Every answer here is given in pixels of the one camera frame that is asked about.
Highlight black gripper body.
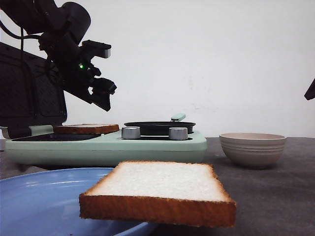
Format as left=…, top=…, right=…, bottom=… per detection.
left=39, top=33, right=101, bottom=88

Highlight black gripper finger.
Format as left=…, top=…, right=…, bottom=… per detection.
left=63, top=86, right=111, bottom=111
left=304, top=79, right=315, bottom=100
left=89, top=78, right=117, bottom=94

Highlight white bread slice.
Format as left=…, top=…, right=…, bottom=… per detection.
left=79, top=161, right=237, bottom=227
left=54, top=124, right=119, bottom=134

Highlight breakfast maker hinged lid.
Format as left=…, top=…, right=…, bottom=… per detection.
left=0, top=43, right=67, bottom=139

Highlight beige ribbed bowl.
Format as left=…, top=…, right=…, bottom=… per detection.
left=219, top=133, right=287, bottom=169

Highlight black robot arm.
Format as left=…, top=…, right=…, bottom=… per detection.
left=0, top=0, right=117, bottom=111

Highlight mint green breakfast maker base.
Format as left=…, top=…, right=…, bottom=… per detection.
left=4, top=130, right=207, bottom=167

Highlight silver left control knob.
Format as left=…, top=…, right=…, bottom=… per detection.
left=121, top=126, right=141, bottom=140

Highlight silver control knob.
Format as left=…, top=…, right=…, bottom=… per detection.
left=121, top=126, right=141, bottom=140
left=168, top=127, right=188, bottom=141

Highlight silver right control knob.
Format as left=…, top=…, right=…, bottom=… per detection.
left=168, top=127, right=188, bottom=141

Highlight grey felt table mat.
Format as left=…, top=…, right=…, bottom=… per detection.
left=0, top=137, right=315, bottom=236

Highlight blue plastic plate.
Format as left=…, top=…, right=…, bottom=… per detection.
left=0, top=168, right=157, bottom=236

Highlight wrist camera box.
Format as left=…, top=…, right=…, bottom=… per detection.
left=81, top=40, right=111, bottom=59

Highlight black frying pan green handle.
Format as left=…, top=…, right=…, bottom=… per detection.
left=124, top=113, right=196, bottom=136

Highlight black cables on arm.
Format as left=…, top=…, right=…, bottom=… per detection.
left=0, top=18, right=60, bottom=86

